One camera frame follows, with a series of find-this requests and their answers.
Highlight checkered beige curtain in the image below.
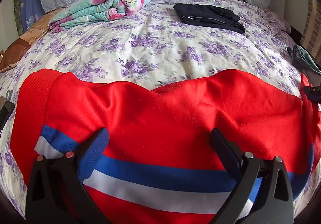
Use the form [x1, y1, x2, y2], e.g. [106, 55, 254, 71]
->
[300, 0, 321, 64]

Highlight teal green garment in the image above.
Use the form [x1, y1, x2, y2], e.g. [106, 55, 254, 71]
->
[287, 45, 320, 75]

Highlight folded floral teal quilt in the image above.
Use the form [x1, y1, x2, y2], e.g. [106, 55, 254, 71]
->
[48, 0, 151, 33]

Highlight folded black pants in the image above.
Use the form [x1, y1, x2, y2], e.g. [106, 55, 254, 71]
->
[174, 3, 245, 34]

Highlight brown orange pillow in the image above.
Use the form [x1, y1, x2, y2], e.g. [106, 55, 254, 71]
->
[1, 8, 63, 73]

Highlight red blue white track pants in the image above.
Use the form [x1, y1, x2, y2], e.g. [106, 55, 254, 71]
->
[10, 69, 320, 223]

